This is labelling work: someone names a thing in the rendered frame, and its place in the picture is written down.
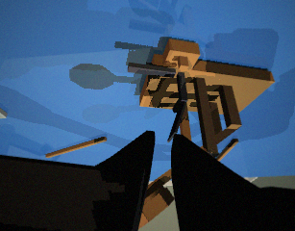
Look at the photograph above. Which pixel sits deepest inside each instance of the brown wooden stick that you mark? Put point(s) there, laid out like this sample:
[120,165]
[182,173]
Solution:
[228,149]
[75,147]

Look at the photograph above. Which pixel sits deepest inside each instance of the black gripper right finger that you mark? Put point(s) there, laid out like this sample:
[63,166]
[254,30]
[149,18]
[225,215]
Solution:
[211,197]

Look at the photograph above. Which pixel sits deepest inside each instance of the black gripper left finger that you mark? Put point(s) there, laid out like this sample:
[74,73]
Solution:
[39,195]

